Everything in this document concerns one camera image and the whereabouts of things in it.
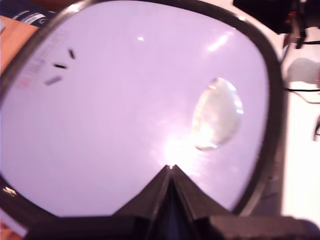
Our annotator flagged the black cable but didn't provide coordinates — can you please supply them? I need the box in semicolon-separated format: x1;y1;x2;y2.
284;86;320;105

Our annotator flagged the dark blue printed pack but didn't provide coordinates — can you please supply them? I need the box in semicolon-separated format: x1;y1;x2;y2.
0;4;59;29

